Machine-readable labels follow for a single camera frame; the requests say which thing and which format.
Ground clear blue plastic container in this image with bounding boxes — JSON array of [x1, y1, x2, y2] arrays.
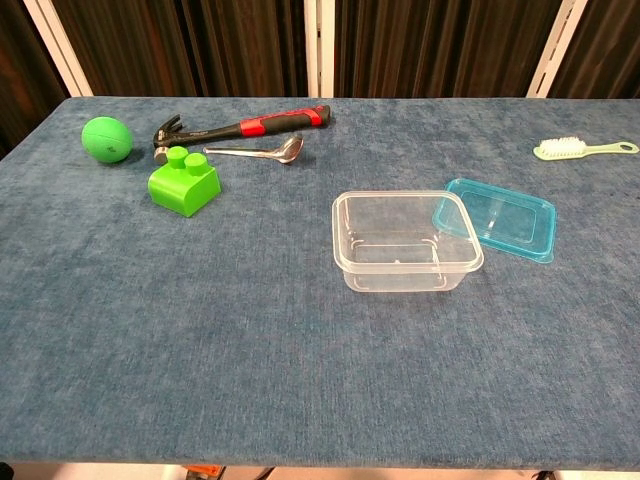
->
[[431, 177, 558, 265]]

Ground metal spoon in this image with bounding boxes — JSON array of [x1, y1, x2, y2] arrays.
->
[[202, 134, 305, 166]]

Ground blue table mat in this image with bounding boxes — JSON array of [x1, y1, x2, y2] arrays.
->
[[0, 95, 640, 471]]

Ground red black claw hammer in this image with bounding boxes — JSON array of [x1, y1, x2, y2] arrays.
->
[[152, 103, 332, 164]]

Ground green two-stud building block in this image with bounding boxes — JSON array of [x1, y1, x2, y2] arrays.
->
[[147, 145, 222, 219]]

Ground black pleated curtain panel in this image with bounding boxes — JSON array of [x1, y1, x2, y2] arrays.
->
[[332, 0, 557, 100], [0, 0, 70, 161], [547, 0, 640, 101], [51, 0, 309, 99]]

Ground green ball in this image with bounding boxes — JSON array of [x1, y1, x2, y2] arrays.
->
[[81, 116, 135, 165]]

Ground light green scrub brush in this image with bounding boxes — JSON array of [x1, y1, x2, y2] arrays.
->
[[532, 137, 640, 162]]

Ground white frame post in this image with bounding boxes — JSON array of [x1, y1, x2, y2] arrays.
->
[[22, 0, 95, 98], [303, 0, 335, 99], [526, 0, 590, 99]]

